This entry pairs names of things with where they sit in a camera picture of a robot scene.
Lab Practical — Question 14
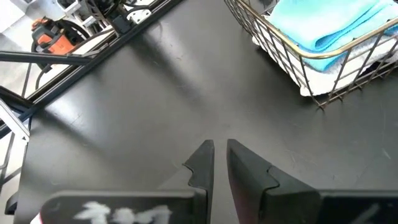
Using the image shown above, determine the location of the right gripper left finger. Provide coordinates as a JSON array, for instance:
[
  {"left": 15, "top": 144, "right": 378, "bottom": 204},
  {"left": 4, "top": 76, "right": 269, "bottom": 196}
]
[{"left": 39, "top": 139, "right": 215, "bottom": 224}]

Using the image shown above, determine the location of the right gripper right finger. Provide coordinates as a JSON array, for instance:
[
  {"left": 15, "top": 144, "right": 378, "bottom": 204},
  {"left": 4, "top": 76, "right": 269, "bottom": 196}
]
[{"left": 226, "top": 139, "right": 398, "bottom": 224}]

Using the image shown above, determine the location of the white waffle weave towel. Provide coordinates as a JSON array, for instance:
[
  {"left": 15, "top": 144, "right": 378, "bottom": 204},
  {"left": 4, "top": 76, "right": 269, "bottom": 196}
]
[{"left": 251, "top": 14, "right": 398, "bottom": 98}]

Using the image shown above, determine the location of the blue towel with white tag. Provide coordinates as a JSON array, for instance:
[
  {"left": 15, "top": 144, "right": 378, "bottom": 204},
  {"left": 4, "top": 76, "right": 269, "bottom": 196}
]
[{"left": 266, "top": 0, "right": 398, "bottom": 73}]

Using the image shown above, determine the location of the silver mounting plate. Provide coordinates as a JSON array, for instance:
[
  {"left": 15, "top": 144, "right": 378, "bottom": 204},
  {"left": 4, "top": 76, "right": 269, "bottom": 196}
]
[{"left": 127, "top": 8, "right": 153, "bottom": 25}]

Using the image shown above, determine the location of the orange and black tool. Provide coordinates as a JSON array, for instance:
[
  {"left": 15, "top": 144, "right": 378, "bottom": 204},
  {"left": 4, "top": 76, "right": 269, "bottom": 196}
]
[{"left": 30, "top": 17, "right": 91, "bottom": 65}]

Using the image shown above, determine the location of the gold wire basket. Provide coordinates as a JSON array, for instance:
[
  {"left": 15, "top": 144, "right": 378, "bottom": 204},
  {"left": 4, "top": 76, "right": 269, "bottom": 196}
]
[{"left": 223, "top": 0, "right": 398, "bottom": 110}]

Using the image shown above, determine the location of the black aluminium station frame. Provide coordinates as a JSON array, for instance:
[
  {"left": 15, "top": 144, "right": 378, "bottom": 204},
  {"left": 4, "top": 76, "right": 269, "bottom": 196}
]
[{"left": 0, "top": 0, "right": 185, "bottom": 139}]

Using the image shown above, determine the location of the black table-level camera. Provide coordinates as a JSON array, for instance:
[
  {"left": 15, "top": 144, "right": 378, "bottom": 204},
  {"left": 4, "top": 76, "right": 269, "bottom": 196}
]
[{"left": 4, "top": 190, "right": 20, "bottom": 216}]

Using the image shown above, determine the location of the silver corner bracket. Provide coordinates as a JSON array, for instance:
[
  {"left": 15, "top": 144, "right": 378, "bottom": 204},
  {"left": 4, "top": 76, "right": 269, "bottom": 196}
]
[{"left": 0, "top": 99, "right": 30, "bottom": 142}]

